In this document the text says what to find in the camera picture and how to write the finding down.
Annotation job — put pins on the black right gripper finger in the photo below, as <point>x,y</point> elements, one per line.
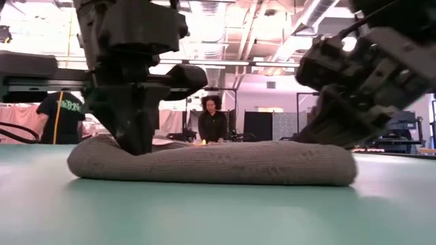
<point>368,126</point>
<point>327,115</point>

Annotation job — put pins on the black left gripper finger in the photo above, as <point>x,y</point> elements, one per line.
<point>146,109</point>
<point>116,109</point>

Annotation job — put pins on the grey terry towel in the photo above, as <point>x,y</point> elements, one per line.
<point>221,166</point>

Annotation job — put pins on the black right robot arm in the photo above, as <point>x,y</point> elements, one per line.
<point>408,10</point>

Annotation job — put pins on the dark equipment cart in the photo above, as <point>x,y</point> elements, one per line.
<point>402,129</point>

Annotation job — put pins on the grey patterned panel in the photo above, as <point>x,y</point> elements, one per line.
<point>284,126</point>

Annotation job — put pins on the person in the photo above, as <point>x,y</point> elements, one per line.
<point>69,122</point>
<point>212,126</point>

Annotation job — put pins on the small yellow object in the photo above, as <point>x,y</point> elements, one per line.
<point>203,142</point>

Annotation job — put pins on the black partition panel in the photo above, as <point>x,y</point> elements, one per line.
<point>257,126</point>

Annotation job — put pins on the overhead light bar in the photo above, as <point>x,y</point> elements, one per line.
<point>218,62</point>

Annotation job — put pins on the pink curtain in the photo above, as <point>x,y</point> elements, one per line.
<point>17,115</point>

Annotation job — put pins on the green table mat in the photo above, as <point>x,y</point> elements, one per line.
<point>218,217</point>

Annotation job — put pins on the black metal frame stand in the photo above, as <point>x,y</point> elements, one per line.
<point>298,109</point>
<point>221,88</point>

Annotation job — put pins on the wall air vent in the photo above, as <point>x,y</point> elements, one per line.
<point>271,85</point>

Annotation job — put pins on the silver ceiling duct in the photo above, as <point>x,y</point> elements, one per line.
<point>211,73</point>
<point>316,13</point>

